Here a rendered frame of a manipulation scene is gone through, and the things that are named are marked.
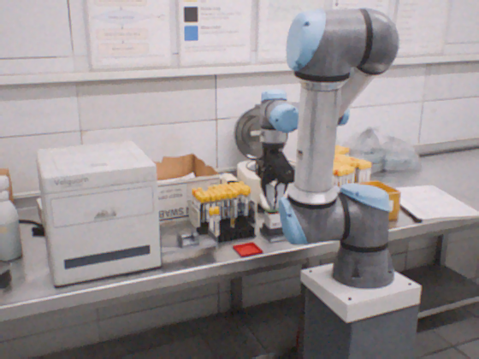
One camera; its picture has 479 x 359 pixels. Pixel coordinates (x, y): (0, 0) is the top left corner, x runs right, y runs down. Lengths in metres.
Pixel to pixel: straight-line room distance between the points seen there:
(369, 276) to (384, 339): 0.17
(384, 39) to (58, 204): 0.84
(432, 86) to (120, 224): 1.73
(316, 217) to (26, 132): 1.12
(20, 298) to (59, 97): 0.78
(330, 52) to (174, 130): 1.08
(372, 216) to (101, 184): 0.66
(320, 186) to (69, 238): 0.63
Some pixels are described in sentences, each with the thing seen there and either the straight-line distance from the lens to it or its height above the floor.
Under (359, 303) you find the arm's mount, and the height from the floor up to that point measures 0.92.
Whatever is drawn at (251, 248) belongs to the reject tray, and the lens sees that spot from 1.56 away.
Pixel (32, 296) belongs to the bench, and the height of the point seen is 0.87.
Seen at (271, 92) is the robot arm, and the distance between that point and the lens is 1.50.
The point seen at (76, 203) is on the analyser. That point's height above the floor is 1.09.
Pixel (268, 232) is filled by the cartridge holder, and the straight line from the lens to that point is 1.62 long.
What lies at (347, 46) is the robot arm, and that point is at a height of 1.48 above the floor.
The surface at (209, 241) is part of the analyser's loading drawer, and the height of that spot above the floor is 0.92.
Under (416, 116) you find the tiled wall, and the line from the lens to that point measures 2.62.
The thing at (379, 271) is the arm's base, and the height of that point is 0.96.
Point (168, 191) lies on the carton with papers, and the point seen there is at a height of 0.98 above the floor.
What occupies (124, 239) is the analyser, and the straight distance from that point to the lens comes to 1.41.
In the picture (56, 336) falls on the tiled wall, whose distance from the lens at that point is 2.27.
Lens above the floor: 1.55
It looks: 18 degrees down
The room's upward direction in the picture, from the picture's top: straight up
